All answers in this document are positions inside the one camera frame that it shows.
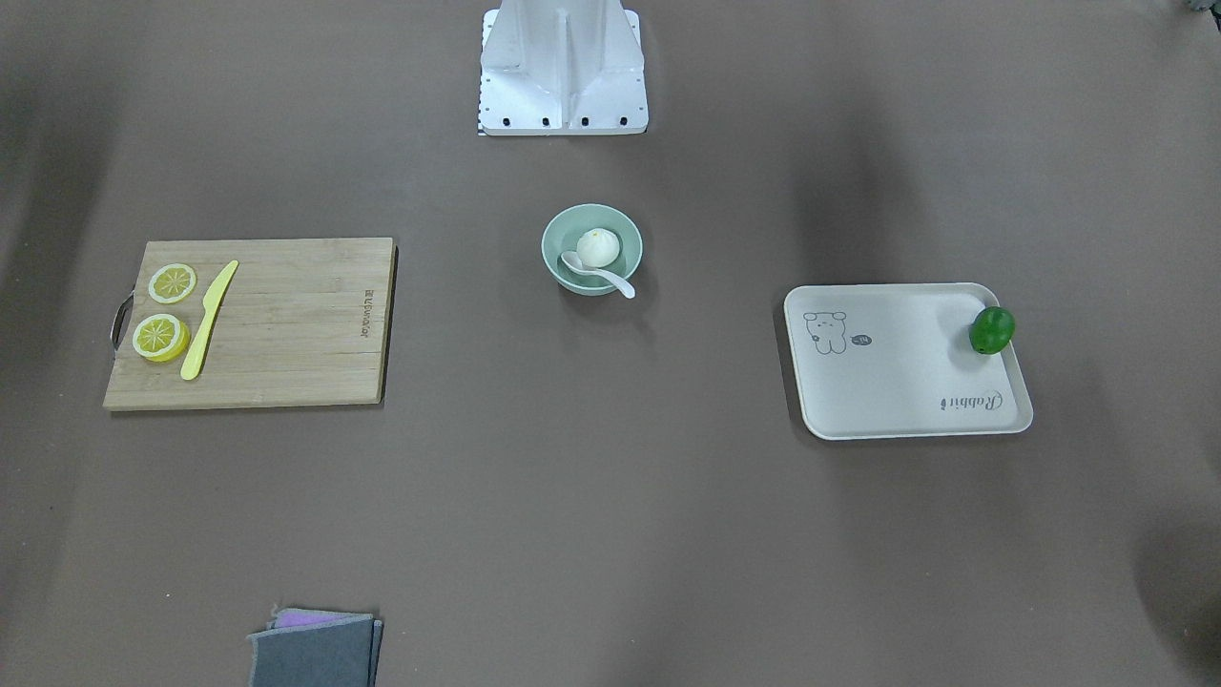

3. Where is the white ceramic spoon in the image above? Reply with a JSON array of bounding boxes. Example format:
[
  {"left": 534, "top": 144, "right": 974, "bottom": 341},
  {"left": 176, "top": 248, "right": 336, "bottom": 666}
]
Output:
[{"left": 560, "top": 251, "right": 636, "bottom": 299}]

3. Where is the white steamed bun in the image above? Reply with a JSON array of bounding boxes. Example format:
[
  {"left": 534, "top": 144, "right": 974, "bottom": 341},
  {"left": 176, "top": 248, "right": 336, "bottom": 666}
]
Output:
[{"left": 575, "top": 229, "right": 621, "bottom": 268}]

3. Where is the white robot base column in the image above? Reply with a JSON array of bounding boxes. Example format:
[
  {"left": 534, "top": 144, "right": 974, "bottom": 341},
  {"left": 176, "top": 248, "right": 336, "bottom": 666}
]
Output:
[{"left": 477, "top": 1, "right": 650, "bottom": 135}]

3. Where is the mint green bowl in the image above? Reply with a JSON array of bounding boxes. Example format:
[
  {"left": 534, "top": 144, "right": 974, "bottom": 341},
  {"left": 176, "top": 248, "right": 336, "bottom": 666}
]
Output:
[{"left": 541, "top": 203, "right": 643, "bottom": 297}]

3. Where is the beige rabbit tray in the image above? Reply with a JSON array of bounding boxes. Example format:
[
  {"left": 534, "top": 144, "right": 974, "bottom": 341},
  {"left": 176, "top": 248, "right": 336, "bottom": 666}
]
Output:
[{"left": 781, "top": 282, "right": 1034, "bottom": 441}]

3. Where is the bamboo cutting board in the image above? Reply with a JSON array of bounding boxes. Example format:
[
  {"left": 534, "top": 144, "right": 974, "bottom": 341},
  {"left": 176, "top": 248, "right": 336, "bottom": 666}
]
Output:
[{"left": 103, "top": 238, "right": 397, "bottom": 410}]

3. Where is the green lime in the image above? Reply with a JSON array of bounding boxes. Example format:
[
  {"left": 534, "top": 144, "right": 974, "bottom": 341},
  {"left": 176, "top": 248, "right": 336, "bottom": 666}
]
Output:
[{"left": 968, "top": 308, "right": 1016, "bottom": 355}]

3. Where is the yellow plastic knife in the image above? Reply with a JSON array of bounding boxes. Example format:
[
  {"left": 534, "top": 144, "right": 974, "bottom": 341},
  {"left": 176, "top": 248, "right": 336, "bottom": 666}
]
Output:
[{"left": 179, "top": 260, "right": 239, "bottom": 379}]

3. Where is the grey folded cloth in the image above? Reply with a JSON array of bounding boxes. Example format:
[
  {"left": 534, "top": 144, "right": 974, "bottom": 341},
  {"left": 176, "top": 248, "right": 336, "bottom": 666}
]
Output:
[{"left": 248, "top": 608, "right": 383, "bottom": 686}]

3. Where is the thin lemon slice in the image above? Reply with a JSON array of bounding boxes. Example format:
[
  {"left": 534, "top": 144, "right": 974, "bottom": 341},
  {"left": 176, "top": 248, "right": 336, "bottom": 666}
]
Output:
[{"left": 147, "top": 262, "right": 197, "bottom": 304}]

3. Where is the thick lemon half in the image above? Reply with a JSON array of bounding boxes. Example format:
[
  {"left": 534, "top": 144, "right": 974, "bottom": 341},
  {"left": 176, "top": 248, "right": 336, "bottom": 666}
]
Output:
[{"left": 131, "top": 314, "right": 190, "bottom": 364}]

